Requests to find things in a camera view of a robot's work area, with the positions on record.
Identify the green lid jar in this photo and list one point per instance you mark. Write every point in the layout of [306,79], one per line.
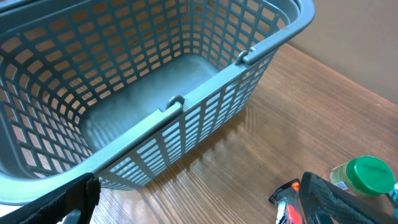
[364,176]

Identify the grey plastic mesh basket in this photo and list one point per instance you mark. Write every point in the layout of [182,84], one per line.
[124,88]

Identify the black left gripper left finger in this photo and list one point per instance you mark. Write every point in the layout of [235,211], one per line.
[73,202]

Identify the blue mouthwash bottle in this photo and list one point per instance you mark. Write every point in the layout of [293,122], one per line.
[393,197]

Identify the black red snack packet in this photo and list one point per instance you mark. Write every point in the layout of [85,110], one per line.
[286,199]

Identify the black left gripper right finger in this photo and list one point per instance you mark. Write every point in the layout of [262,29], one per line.
[323,202]

